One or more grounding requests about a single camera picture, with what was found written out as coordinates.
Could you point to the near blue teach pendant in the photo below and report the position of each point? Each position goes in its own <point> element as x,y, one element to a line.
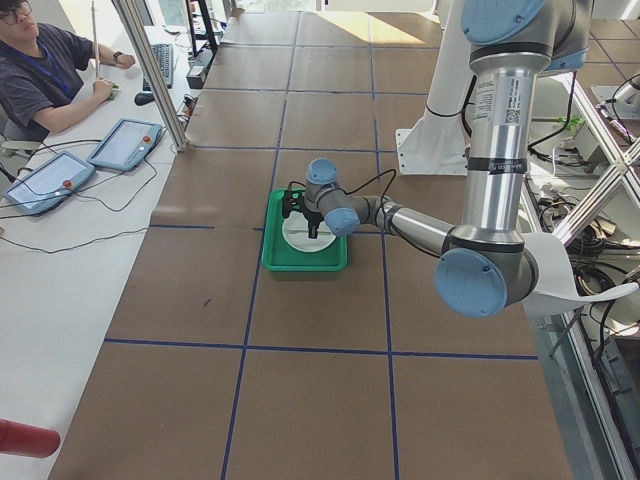
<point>49,184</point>

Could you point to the black computer mouse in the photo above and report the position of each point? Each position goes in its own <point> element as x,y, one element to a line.
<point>143,98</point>

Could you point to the white round plate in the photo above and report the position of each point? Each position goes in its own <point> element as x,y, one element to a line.
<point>305,244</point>

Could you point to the green plastic tray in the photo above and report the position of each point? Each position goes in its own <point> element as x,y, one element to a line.
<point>278,256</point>

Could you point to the blue teach pendant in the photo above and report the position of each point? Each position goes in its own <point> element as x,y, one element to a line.
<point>126,145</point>
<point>49,184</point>

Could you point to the pale green plastic fork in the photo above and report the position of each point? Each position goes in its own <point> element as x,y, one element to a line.
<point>304,233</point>

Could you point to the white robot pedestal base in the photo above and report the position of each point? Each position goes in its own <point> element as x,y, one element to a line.
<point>436,144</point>

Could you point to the black keyboard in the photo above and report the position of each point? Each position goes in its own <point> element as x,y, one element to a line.
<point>164,58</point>

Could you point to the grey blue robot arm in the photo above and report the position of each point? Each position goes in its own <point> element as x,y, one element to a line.
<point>500,49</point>

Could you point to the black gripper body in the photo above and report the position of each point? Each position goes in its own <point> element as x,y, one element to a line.
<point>312,218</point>

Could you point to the seated person dark shirt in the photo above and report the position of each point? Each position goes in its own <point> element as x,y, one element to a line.
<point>40,66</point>

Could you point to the white curved sheet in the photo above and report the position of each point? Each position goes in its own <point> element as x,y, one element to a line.
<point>555,291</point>

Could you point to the far blue teach pendant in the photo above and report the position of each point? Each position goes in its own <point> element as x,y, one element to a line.
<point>126,145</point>

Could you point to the red cylinder object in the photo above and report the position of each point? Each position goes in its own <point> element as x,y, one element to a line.
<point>27,440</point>

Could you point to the aluminium frame post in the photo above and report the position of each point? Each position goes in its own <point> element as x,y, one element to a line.
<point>132,22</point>

